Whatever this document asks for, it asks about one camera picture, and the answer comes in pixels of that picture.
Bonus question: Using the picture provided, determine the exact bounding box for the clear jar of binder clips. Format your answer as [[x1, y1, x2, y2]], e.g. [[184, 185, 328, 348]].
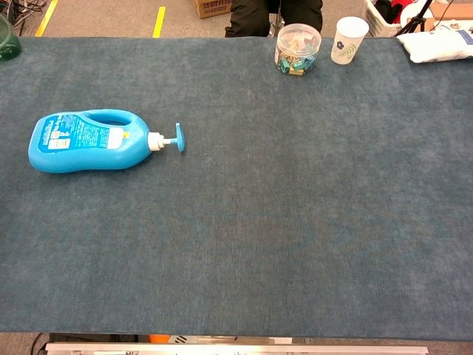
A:
[[273, 23, 322, 77]]

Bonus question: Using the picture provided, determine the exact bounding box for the chrome stool leg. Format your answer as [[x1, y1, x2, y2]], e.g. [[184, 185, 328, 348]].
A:
[[268, 13, 285, 38]]

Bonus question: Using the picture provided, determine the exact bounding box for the person in black trousers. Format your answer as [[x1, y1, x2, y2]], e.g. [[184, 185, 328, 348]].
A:
[[224, 0, 324, 38]]

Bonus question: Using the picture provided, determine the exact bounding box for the black floor cable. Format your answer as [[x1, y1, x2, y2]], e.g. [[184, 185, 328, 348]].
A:
[[31, 332, 49, 355]]

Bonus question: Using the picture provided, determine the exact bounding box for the aluminium profile rail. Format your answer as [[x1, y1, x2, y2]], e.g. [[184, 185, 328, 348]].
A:
[[44, 342, 429, 355]]

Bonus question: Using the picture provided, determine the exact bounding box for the blue detergent pump bottle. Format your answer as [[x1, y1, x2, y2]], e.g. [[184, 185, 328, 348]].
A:
[[27, 108, 187, 174]]

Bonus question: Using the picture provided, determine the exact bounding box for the white plastic package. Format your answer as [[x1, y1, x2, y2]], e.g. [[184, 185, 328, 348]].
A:
[[395, 18, 473, 64]]

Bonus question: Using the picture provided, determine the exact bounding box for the bundle of floor cables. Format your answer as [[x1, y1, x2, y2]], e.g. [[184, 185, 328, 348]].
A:
[[10, 0, 49, 29]]

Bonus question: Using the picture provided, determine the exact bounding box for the black tripod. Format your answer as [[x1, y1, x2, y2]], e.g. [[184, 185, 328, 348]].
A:
[[394, 0, 434, 37]]

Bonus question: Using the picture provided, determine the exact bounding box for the printed cardboard box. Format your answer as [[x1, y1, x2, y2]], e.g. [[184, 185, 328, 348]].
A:
[[191, 0, 233, 19]]

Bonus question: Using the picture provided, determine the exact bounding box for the white flower print paper cup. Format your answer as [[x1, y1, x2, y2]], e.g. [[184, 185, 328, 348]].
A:
[[330, 16, 370, 66]]

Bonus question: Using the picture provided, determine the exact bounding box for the plain brown cardboard box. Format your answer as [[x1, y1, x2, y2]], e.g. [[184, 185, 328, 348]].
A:
[[424, 2, 473, 33]]

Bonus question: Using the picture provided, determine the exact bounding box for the blue table cloth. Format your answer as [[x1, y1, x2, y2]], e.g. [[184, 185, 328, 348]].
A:
[[0, 35, 473, 342]]

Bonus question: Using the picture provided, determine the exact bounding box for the green glass bowl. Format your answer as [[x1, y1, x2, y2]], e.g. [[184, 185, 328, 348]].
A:
[[0, 13, 22, 62]]

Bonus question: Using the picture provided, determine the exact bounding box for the yellow floor tape strip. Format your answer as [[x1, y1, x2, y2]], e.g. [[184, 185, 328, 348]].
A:
[[35, 0, 60, 38], [152, 6, 167, 38]]

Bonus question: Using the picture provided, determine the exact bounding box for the white plastic basket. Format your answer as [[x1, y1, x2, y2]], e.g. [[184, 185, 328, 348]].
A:
[[364, 0, 407, 37]]

